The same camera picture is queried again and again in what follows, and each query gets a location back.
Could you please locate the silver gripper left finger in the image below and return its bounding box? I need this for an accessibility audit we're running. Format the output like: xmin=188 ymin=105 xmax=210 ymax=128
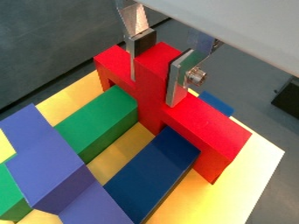
xmin=114 ymin=0 xmax=156 ymax=81

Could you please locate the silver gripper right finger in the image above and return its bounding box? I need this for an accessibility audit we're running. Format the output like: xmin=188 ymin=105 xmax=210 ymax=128
xmin=165 ymin=29 xmax=220 ymax=108

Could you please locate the red E-shaped block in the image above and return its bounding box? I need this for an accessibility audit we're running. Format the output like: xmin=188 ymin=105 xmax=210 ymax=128
xmin=93 ymin=42 xmax=250 ymax=183

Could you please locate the yellow base board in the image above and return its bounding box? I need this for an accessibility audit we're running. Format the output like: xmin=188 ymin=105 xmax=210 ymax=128
xmin=0 ymin=71 xmax=284 ymax=224

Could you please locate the green bar block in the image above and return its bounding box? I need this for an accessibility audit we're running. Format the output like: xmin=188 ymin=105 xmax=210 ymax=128
xmin=0 ymin=84 xmax=140 ymax=222

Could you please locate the blue bar block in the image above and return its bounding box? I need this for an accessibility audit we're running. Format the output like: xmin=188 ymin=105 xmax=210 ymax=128
xmin=101 ymin=90 xmax=236 ymax=224

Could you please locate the purple cross block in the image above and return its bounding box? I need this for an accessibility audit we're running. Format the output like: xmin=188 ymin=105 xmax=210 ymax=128
xmin=0 ymin=105 xmax=133 ymax=224

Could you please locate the black angled holder bracket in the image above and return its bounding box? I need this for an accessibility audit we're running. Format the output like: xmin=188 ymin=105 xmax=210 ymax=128
xmin=270 ymin=77 xmax=299 ymax=120

